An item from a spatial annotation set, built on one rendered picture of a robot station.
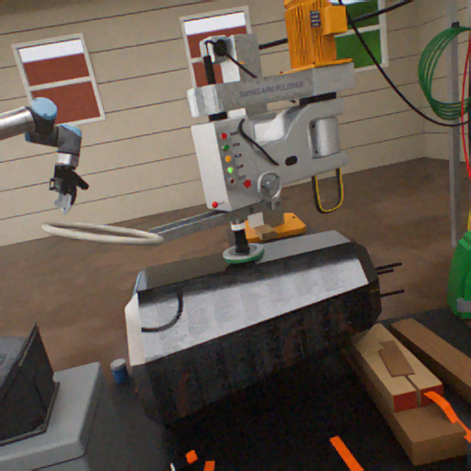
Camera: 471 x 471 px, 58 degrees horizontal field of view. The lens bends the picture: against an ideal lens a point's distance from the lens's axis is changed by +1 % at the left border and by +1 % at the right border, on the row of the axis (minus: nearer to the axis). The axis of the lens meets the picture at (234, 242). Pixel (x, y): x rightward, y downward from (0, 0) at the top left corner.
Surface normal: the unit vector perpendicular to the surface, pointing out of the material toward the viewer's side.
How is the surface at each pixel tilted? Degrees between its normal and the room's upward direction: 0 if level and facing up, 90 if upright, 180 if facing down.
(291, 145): 90
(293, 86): 90
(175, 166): 90
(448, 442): 90
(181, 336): 45
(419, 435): 0
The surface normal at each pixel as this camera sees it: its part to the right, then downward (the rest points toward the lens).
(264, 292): 0.00, -0.48
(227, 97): 0.56, 0.15
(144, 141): 0.15, 0.27
